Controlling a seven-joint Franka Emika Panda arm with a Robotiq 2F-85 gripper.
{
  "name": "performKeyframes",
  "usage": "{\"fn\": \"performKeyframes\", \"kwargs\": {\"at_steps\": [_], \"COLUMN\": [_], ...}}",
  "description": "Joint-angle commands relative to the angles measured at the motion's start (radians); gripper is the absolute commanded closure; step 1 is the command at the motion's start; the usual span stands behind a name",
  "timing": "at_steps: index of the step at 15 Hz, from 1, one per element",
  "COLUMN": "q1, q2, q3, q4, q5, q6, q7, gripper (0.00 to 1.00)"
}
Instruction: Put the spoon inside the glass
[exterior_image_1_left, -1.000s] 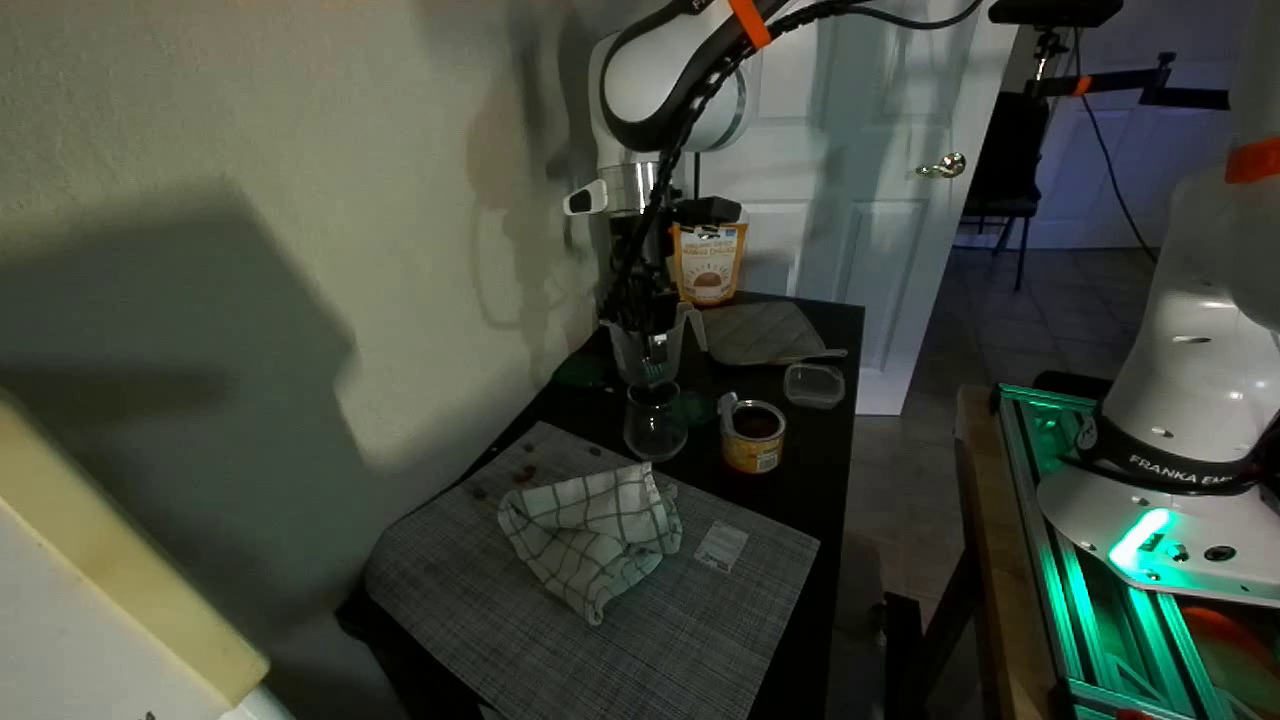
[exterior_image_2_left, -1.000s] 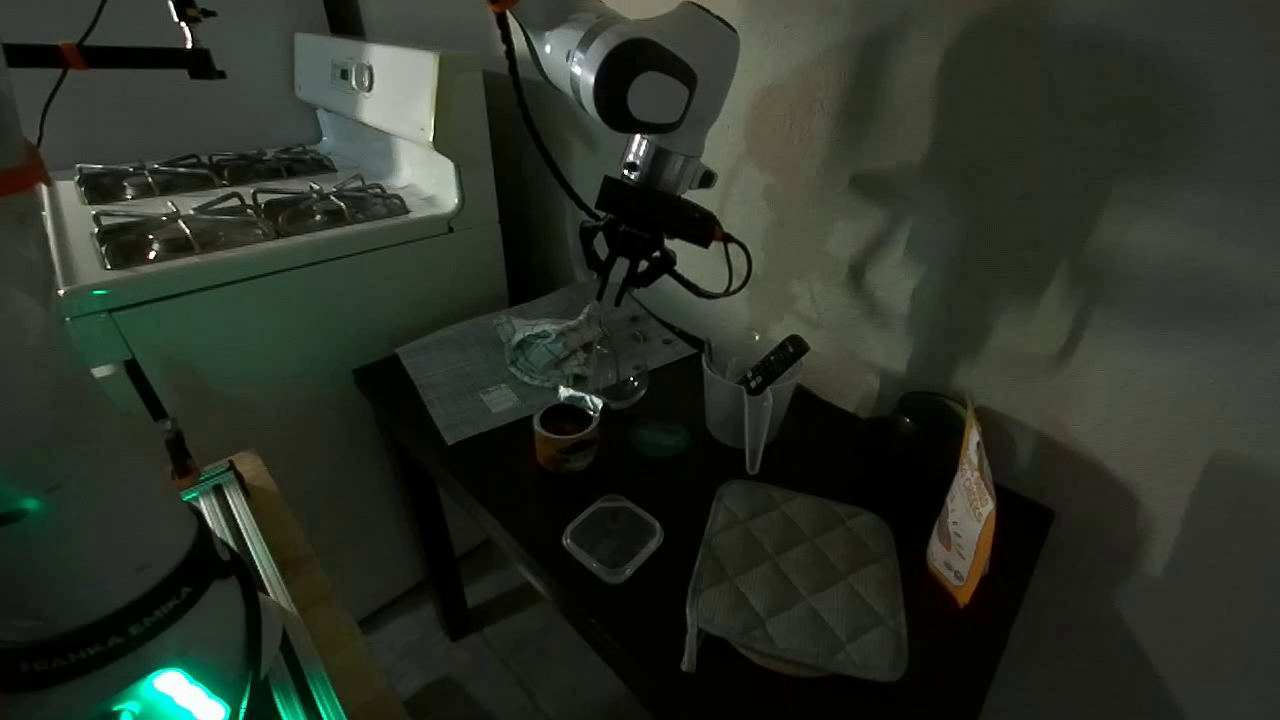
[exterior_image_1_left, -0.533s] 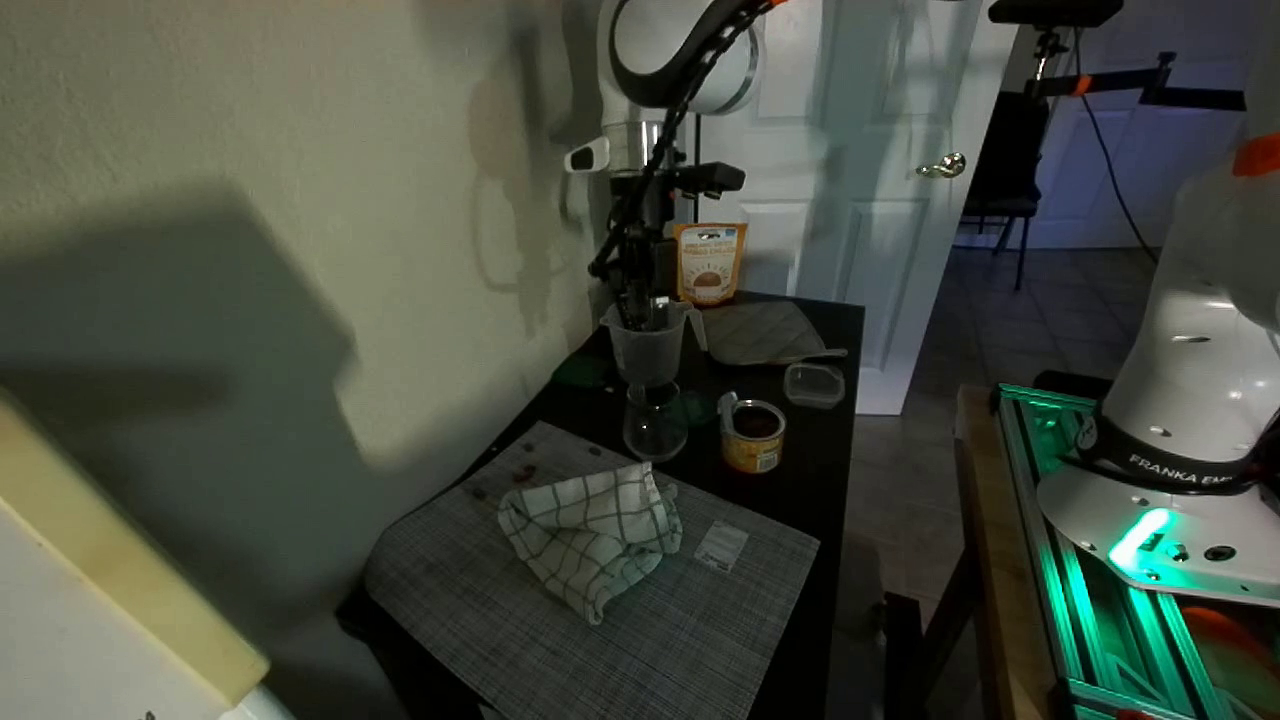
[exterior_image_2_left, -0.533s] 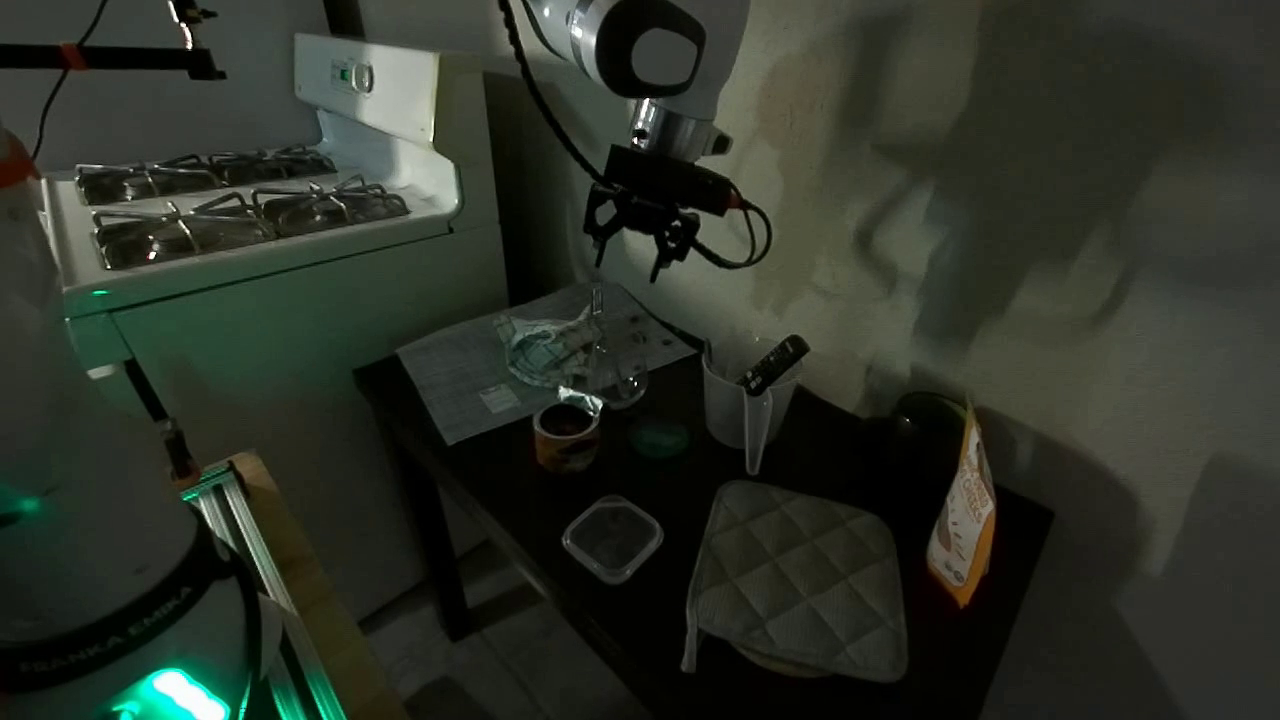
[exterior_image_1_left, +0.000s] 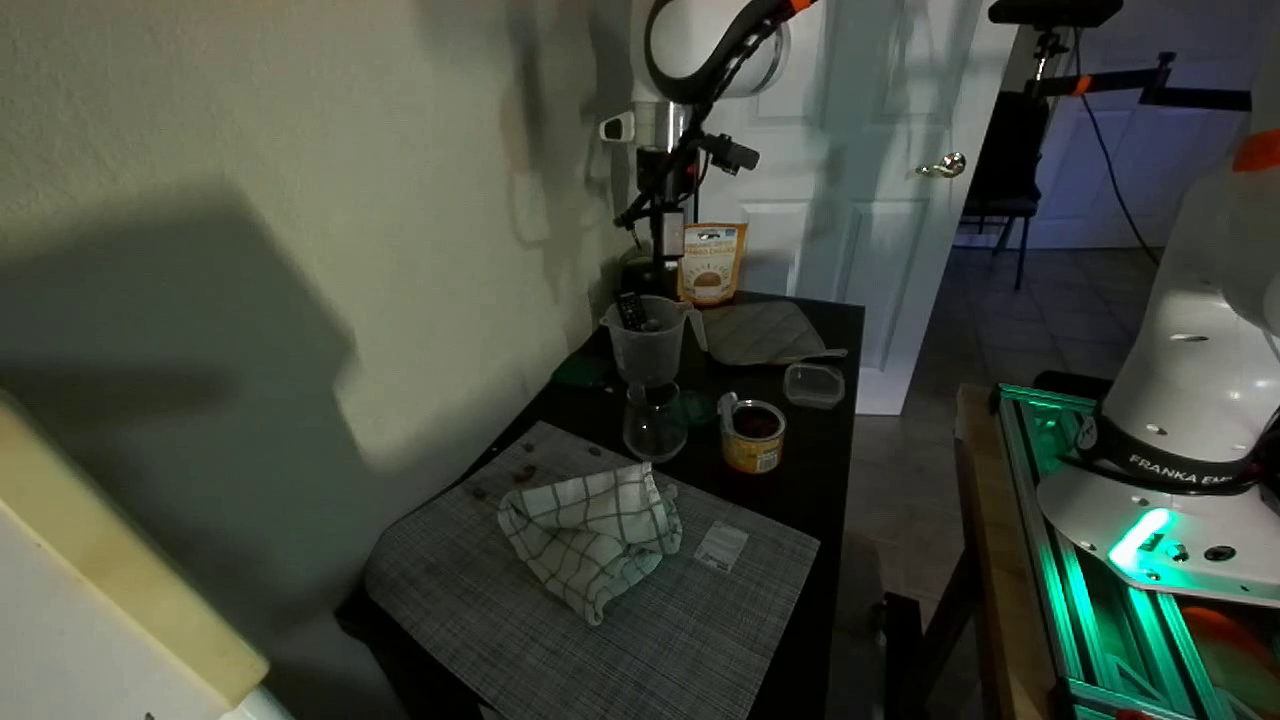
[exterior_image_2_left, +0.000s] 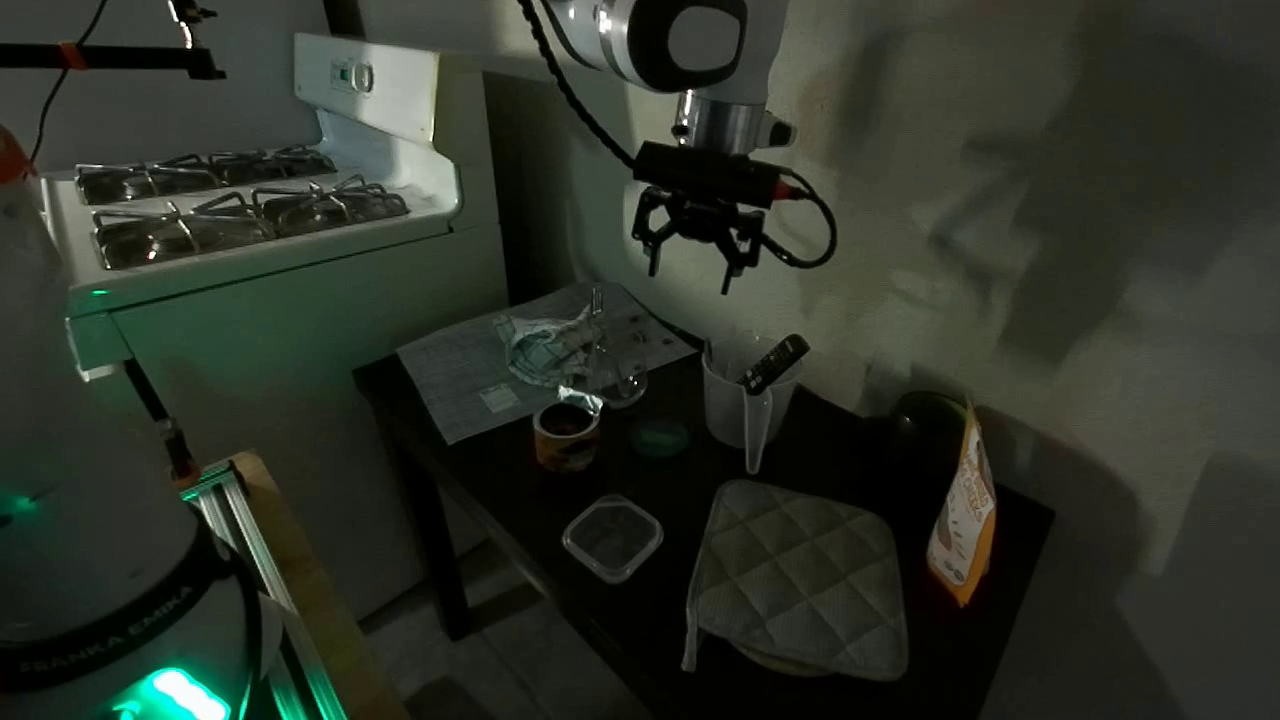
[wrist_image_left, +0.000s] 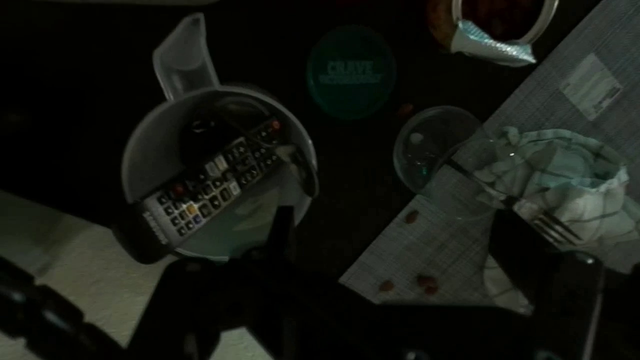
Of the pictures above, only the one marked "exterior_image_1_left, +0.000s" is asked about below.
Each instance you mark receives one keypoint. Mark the black side table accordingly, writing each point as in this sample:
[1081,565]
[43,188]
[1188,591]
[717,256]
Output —
[813,464]

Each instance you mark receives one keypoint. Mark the dark round jar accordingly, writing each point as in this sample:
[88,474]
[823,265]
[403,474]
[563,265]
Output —
[641,282]

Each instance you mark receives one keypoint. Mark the aluminium frame rail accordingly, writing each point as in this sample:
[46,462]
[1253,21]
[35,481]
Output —
[1066,561]

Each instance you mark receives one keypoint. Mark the grey woven placemat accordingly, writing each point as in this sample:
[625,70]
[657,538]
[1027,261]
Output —
[666,643]

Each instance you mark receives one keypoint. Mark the clear drinking glass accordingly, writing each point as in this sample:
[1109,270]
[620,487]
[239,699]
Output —
[655,430]

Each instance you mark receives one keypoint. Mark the checkered kitchen cloth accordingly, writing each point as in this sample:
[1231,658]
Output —
[586,532]

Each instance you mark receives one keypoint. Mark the black camera boom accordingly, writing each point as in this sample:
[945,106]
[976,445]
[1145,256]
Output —
[1203,97]

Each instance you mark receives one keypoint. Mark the white panel door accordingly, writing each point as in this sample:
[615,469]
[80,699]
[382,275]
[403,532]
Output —
[880,202]

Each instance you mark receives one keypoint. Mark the wooden bench board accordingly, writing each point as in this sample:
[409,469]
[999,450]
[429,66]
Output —
[1003,561]

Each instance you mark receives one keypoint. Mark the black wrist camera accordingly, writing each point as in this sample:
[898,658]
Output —
[731,149]

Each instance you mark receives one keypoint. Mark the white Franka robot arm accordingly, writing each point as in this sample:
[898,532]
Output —
[1186,372]

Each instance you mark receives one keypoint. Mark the translucent plastic measuring cup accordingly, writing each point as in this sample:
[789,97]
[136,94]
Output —
[649,349]

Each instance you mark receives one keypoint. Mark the small clear packet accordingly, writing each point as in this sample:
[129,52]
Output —
[722,549]

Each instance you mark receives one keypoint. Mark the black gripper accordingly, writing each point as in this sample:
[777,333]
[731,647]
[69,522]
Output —
[670,185]

